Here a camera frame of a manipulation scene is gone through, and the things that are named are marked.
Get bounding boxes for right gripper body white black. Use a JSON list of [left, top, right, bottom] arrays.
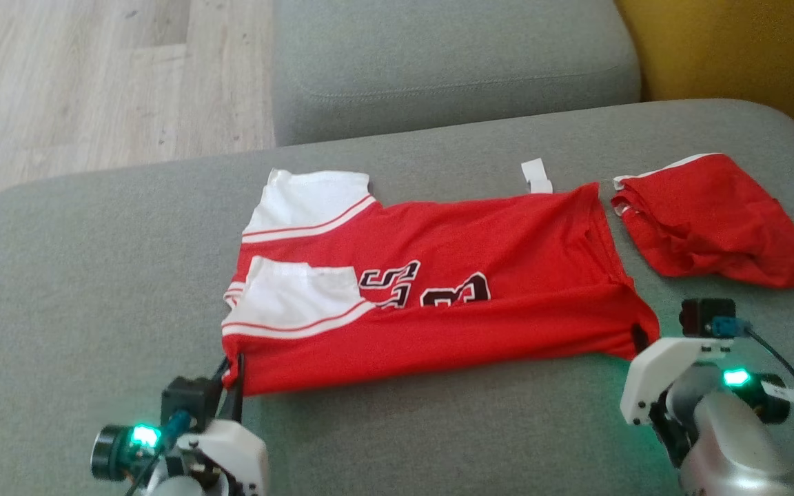
[[620, 335, 792, 471]]

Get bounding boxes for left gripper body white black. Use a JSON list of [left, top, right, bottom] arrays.
[[91, 418, 271, 496]]

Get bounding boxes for plain red garment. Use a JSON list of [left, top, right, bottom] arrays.
[[610, 152, 794, 289]]

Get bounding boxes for red white sports jersey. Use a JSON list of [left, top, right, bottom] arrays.
[[221, 158, 661, 398]]

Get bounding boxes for grey sofa seat cushion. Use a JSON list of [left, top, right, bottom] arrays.
[[0, 98, 794, 496]]

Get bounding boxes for yellow cushion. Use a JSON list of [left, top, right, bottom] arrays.
[[614, 0, 794, 136]]

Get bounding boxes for left arm cable teal plug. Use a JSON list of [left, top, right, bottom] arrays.
[[125, 409, 194, 496]]

